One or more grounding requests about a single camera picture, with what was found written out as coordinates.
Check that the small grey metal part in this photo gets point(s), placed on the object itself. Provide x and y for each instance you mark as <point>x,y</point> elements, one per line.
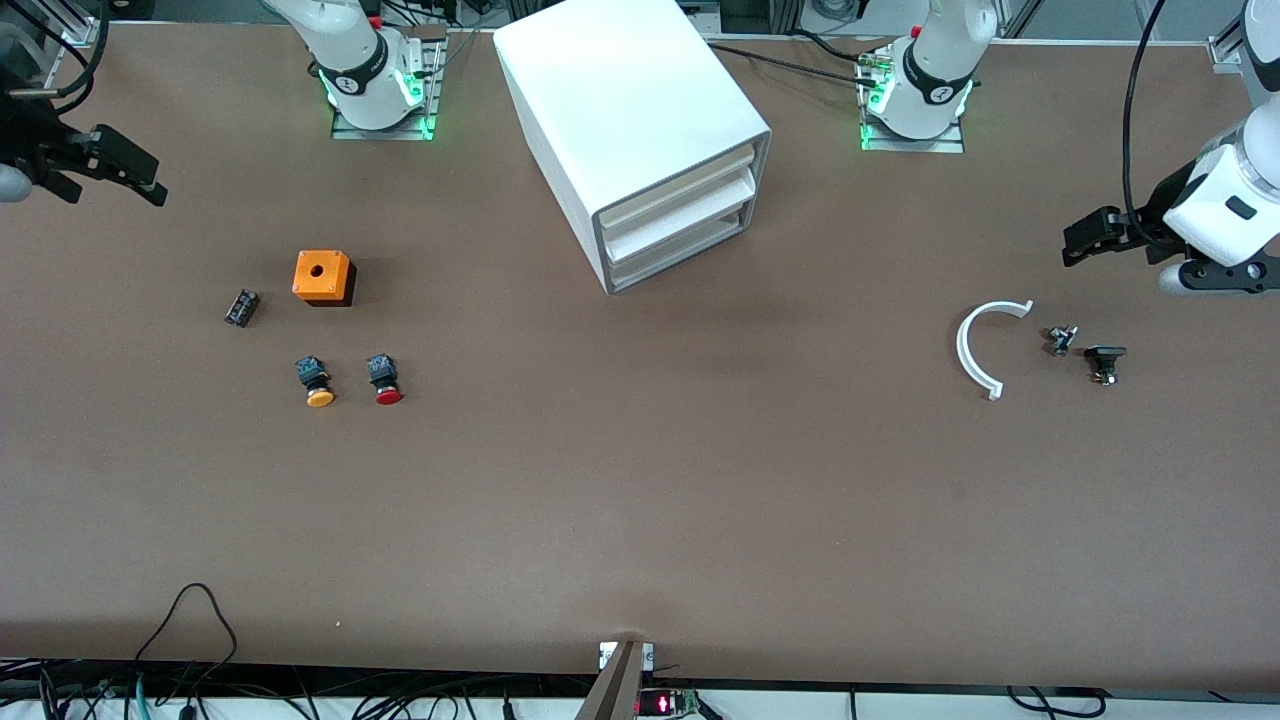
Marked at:
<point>1060,341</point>

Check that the yellow mushroom push button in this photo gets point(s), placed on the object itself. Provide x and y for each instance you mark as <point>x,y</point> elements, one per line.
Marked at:
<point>319,390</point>

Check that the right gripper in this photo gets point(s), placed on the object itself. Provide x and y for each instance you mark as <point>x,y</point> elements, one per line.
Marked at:
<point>30,143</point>

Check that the red mushroom push button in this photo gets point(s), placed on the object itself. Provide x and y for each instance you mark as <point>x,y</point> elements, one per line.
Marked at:
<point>387,385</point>

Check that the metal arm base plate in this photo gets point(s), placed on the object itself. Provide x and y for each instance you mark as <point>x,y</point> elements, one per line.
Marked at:
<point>950,140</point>
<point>432,95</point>

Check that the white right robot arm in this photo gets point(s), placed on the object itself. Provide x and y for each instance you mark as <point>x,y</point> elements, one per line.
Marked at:
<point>355,70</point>

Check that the small red lit device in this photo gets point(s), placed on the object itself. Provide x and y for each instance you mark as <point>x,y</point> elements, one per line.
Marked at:
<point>665,702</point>

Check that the small black bracket part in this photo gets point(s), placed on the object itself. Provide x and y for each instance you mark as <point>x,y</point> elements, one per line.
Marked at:
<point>1105,358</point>

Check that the small black contact block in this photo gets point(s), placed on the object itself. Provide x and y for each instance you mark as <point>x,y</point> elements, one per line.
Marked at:
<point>241,308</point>

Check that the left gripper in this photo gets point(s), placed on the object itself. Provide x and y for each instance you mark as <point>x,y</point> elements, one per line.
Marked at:
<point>1162,211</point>

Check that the grey camera stand post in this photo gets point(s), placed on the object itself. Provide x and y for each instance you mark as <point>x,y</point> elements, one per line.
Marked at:
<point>615,685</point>

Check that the orange button enclosure box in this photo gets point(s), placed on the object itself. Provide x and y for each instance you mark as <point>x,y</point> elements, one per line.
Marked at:
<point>320,275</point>

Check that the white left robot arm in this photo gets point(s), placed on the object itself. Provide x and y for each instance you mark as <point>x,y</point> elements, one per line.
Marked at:
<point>935,75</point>

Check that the white semicircular plastic bracket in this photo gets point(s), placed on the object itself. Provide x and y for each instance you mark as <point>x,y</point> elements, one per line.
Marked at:
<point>964,350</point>

